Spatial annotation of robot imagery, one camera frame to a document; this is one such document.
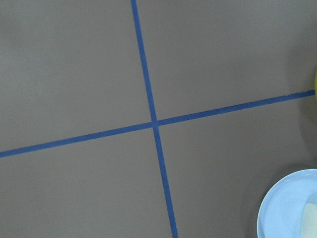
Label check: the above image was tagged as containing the yellow round steamer basket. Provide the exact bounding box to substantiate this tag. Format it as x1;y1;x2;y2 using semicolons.
314;70;317;97

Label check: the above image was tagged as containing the light blue plate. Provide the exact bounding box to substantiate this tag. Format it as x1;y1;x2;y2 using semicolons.
257;169;317;238

